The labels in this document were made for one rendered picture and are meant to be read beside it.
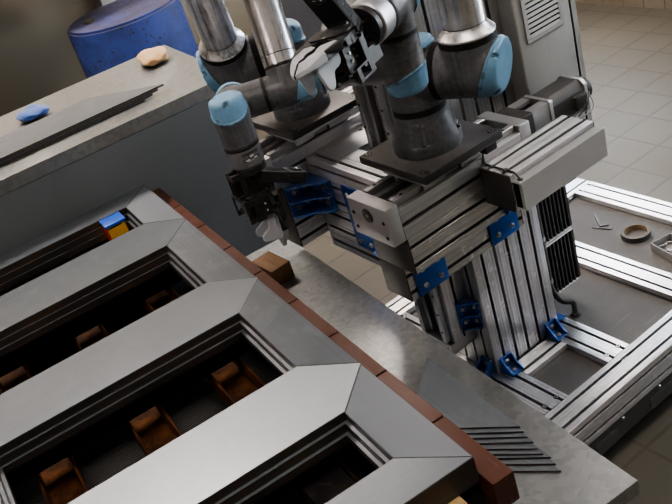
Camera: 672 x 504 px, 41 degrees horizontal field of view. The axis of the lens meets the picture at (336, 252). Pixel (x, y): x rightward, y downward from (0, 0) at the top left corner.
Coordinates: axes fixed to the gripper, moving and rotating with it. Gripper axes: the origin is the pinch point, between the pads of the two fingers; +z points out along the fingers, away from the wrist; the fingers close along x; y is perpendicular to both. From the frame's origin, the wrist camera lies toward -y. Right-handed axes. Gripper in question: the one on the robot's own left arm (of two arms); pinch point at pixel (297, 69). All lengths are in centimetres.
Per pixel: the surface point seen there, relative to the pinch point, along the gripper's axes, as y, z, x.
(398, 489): 60, 22, -2
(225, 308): 52, -16, 56
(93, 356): 49, 3, 78
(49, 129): 19, -65, 142
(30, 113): 16, -77, 161
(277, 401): 56, 8, 28
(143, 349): 50, -1, 67
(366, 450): 62, 13, 9
